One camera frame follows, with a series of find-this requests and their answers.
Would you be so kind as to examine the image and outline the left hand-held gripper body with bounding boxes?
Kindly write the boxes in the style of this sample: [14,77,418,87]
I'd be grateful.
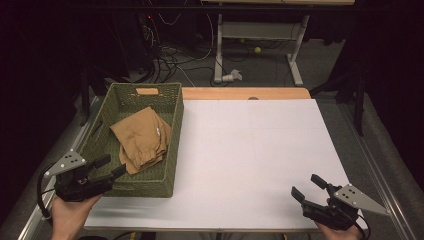
[44,148,117,203]

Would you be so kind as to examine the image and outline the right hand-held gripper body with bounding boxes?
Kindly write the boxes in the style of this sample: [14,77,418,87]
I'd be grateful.
[300,183,391,232]

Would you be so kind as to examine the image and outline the green woven basket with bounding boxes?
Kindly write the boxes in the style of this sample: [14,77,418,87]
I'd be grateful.
[73,82,185,199]

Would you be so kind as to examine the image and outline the tan pants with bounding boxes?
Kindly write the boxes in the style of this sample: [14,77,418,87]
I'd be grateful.
[109,106,173,176]

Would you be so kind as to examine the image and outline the person's right hand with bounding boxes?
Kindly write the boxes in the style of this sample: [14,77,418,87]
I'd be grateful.
[314,221,365,240]

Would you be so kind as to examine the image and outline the person's left hand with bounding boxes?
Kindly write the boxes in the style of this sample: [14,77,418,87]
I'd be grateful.
[49,194,103,240]

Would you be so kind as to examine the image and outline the white table sheet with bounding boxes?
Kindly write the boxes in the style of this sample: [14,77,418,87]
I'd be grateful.
[84,98,368,232]

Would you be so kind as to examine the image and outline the black metal stand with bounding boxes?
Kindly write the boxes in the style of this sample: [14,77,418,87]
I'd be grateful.
[79,63,111,127]
[309,64,367,137]

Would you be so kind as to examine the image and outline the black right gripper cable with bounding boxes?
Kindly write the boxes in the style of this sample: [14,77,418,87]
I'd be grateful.
[352,215,368,240]

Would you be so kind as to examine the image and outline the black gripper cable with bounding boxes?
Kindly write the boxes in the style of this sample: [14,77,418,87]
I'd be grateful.
[36,165,57,222]
[352,215,368,240]

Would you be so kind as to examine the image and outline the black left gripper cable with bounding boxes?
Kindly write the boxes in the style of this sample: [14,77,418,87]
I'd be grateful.
[36,165,57,222]

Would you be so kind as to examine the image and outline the metal floor rail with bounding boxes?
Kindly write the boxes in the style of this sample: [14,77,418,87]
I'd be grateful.
[18,96,101,240]
[336,103,418,240]

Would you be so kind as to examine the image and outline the black floor cable bundle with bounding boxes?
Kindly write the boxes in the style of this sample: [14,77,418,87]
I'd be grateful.
[141,19,231,88]

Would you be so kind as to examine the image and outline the white floor cable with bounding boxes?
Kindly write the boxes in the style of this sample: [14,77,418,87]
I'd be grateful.
[156,12,215,88]

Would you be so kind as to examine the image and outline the white desk frame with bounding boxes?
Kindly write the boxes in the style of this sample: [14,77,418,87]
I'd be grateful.
[199,0,356,87]

